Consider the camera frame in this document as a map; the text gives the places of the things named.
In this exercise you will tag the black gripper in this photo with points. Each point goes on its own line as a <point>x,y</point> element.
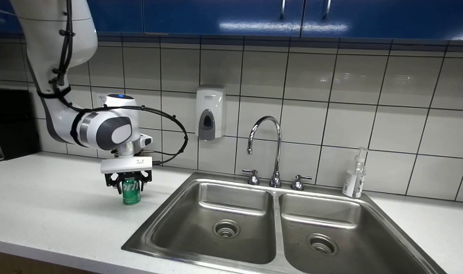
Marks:
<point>129,177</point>

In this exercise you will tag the green soda can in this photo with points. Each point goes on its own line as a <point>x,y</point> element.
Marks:
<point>131,195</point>

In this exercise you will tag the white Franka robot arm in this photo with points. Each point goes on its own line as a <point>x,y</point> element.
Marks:
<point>53,30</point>

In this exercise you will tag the stainless steel double sink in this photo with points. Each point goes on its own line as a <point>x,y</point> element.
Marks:
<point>271,213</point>

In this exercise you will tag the round metal drain strainer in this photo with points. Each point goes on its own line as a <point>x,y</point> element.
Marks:
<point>321,244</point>
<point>225,228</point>

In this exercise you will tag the black countertop appliance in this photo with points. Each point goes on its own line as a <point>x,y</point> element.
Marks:
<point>11,123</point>

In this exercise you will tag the chrome gooseneck faucet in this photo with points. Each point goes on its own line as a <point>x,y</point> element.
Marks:
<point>276,152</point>

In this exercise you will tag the blue cabinet door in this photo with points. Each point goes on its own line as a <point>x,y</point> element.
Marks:
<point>393,17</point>
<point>0,20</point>
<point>190,15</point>

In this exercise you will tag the clear soap pump bottle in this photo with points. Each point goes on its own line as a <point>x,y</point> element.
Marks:
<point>353,177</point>

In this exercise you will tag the white wall soap dispenser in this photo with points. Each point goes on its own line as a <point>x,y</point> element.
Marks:
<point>209,114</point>

